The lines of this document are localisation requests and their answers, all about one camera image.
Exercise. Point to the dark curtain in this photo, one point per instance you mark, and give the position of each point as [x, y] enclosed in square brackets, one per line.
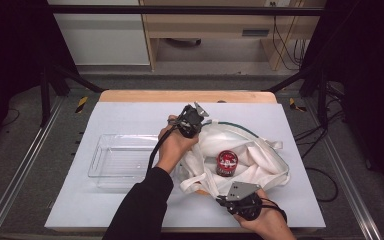
[10, 50]
[366, 66]

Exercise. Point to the aluminium floor rail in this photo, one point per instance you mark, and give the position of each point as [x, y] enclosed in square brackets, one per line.
[346, 173]
[20, 173]

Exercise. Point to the red can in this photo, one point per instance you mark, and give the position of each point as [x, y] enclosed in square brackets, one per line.
[227, 163]

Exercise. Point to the black metal stand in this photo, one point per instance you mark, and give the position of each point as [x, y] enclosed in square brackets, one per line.
[322, 96]
[45, 96]

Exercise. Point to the black metal frame bar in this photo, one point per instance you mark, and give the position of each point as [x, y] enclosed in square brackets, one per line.
[186, 10]

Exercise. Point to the person's right hand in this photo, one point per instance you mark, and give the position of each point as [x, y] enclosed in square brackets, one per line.
[270, 226]

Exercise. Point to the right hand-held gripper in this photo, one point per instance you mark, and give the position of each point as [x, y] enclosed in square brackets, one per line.
[243, 205]

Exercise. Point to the wooden table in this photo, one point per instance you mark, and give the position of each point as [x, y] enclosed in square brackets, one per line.
[186, 96]

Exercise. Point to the wooden shelf unit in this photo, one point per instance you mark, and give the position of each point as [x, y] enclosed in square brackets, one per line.
[206, 25]

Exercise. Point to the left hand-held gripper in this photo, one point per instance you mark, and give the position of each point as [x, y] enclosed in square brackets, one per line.
[190, 121]

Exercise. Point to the white tote bag coloured dots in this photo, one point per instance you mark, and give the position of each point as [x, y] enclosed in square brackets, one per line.
[266, 160]

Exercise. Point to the person's left hand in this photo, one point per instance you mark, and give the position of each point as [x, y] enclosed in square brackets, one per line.
[173, 148]

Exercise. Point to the clear plastic tray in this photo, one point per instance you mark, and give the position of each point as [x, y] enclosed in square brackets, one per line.
[123, 160]

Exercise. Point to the white table sheet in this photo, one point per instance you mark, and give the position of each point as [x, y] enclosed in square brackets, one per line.
[130, 116]

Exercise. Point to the white cabinet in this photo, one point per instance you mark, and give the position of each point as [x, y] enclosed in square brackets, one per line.
[103, 40]

